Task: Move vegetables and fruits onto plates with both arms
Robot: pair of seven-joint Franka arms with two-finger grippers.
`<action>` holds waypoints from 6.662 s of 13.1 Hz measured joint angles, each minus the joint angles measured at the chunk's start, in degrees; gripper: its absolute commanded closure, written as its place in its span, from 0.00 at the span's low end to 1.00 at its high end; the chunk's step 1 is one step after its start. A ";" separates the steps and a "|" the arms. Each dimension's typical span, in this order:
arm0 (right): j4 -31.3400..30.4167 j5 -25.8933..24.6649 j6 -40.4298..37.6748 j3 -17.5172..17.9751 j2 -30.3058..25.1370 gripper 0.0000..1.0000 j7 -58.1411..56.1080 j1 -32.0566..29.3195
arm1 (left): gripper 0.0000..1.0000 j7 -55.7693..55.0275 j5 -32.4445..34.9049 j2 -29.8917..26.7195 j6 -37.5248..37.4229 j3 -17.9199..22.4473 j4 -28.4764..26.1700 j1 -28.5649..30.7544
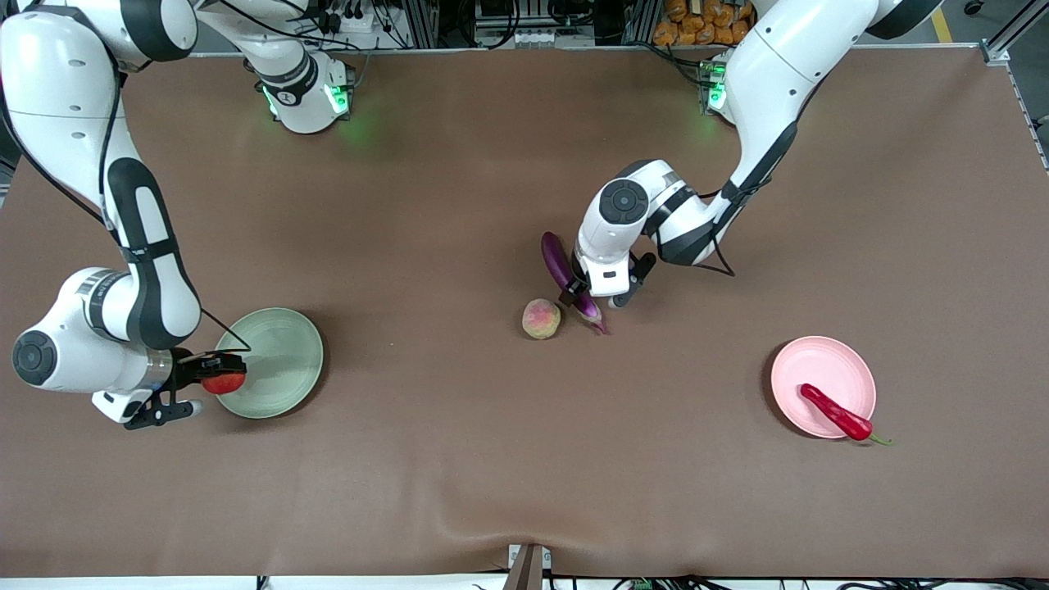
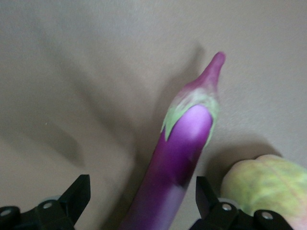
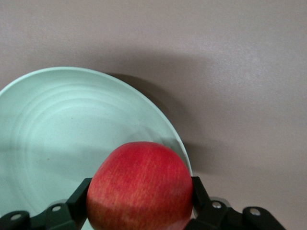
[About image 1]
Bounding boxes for long purple eggplant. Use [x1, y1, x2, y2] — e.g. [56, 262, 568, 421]
[540, 232, 609, 335]

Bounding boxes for pink green peach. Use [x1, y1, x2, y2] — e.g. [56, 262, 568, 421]
[522, 298, 562, 340]

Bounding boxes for red chili pepper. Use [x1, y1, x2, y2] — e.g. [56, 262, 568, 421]
[800, 383, 892, 446]

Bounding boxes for light green plate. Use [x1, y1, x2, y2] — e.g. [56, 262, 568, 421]
[215, 307, 325, 420]

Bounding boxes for brown table cloth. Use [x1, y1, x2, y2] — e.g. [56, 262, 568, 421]
[0, 45, 1049, 579]

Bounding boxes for pink plate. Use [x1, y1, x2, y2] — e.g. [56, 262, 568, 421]
[770, 336, 877, 439]

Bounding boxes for orange toy food pile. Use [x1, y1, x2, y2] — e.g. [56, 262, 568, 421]
[653, 0, 759, 47]

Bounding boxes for grey rack device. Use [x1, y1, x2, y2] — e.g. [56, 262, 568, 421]
[474, 0, 574, 46]

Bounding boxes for white power strip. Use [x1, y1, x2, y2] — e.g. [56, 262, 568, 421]
[316, 4, 386, 38]

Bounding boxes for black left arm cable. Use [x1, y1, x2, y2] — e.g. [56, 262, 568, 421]
[652, 82, 820, 278]

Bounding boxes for metal camera pole bracket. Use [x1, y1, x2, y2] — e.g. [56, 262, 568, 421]
[506, 543, 552, 590]

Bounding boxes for aluminium frame post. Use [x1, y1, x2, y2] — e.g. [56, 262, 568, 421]
[979, 0, 1049, 83]

